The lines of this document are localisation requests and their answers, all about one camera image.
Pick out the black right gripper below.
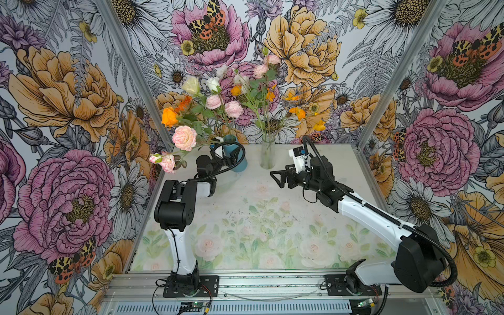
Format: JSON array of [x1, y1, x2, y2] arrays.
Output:
[[270, 165, 322, 192]]

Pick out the tall teal cylinder vase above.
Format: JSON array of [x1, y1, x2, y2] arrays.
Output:
[[223, 135, 248, 173]]

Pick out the large pink peach rose stem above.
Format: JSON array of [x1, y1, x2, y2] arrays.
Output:
[[148, 126, 218, 174]]

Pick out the clear ribbed glass vase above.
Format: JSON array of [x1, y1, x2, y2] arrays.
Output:
[[260, 133, 276, 169]]

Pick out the two pink carnations stem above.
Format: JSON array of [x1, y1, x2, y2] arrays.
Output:
[[205, 94, 244, 137]]

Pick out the orange leafy flower stem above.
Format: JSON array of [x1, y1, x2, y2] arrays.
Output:
[[175, 95, 221, 139]]

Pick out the orange poppy flower stem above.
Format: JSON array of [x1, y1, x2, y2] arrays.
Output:
[[226, 85, 260, 127]]

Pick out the white rosebud stem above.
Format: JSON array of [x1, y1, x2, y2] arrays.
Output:
[[206, 77, 230, 136]]

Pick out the orange rose stem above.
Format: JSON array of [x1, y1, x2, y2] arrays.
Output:
[[161, 107, 215, 144]]

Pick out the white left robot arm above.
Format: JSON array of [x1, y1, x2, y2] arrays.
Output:
[[154, 141, 245, 298]]

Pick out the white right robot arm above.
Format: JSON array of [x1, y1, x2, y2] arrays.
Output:
[[270, 136, 458, 295]]

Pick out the green circuit board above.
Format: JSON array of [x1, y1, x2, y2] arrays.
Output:
[[177, 301, 211, 315]]

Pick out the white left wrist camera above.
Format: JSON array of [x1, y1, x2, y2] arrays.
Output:
[[211, 137, 225, 160]]

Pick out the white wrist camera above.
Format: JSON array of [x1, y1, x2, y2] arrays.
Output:
[[288, 146, 309, 174], [211, 137, 225, 160]]

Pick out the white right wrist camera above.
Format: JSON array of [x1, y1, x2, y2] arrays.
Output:
[[288, 146, 309, 174]]

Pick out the aluminium left corner post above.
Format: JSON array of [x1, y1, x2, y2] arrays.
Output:
[[97, 1, 175, 150]]

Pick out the aluminium corner post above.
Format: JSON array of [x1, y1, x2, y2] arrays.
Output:
[[97, 1, 175, 150], [356, 0, 450, 148]]

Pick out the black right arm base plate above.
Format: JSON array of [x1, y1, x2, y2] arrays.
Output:
[[322, 274, 383, 297]]

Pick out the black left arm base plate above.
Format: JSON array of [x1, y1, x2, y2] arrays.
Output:
[[163, 275, 220, 298]]

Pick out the aluminium front frame rail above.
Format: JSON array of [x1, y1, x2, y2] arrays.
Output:
[[99, 270, 450, 314]]

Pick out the aluminium right corner post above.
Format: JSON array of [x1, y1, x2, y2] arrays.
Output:
[[356, 0, 450, 148]]

